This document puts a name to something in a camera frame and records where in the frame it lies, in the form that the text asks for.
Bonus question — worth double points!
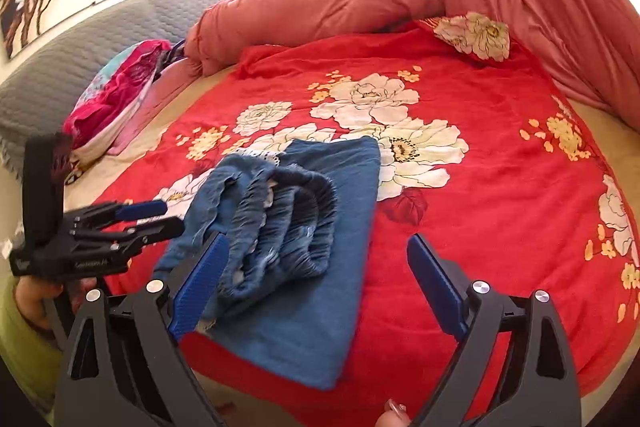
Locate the blue denim pants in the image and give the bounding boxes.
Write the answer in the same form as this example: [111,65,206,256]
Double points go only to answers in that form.
[153,136,381,390]

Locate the left hand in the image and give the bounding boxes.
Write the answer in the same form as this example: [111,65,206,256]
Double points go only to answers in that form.
[13,274,99,333]

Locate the right hand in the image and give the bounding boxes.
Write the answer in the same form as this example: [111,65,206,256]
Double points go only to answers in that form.
[375,399,411,427]

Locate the beige bed sheet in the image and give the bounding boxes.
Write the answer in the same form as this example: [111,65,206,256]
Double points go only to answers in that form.
[64,66,235,210]

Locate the green left sleeve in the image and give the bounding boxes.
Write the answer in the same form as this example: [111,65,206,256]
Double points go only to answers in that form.
[0,275,63,426]

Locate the grey quilted headboard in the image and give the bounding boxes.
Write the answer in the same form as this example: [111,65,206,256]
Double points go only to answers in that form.
[1,0,219,179]

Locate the pink patterned pillow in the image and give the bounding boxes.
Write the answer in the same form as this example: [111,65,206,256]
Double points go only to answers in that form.
[63,39,171,166]

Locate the red floral blanket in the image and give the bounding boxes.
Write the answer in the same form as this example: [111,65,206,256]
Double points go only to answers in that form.
[103,22,639,426]

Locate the salmon pink duvet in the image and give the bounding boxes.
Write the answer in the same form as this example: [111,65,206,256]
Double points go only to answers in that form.
[183,0,639,127]

